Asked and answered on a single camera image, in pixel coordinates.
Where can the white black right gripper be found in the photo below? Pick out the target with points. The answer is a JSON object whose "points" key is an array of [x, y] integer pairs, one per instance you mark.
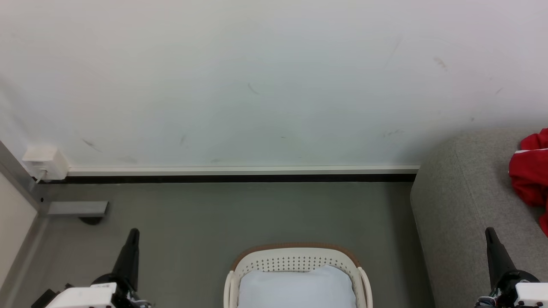
{"points": [[524, 293]]}

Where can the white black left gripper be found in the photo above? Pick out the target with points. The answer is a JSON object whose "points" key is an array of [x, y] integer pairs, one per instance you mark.
{"points": [[85, 296]]}

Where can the red garment with white stripes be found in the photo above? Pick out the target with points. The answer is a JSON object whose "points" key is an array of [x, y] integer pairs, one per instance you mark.
{"points": [[533, 175]]}

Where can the grey fabric sofa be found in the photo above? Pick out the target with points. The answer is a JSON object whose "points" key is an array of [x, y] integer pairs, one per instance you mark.
{"points": [[471, 205]]}

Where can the beige door panel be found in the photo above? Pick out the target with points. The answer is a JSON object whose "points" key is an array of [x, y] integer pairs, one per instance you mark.
{"points": [[13, 222]]}

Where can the white and black baseboard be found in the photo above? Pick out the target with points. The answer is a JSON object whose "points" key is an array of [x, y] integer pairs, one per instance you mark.
{"points": [[239, 173]]}

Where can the cream plastic laundry basket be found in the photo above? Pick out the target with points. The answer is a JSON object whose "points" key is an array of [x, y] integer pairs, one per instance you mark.
{"points": [[295, 259]]}

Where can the pale blue cloth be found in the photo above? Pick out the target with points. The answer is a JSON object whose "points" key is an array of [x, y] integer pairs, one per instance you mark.
{"points": [[297, 288]]}

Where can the white wall socket box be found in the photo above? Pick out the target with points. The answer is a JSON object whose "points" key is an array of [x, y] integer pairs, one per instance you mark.
{"points": [[45, 162]]}

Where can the grey metal door frame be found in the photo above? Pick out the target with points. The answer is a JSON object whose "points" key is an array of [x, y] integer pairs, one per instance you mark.
{"points": [[19, 179]]}

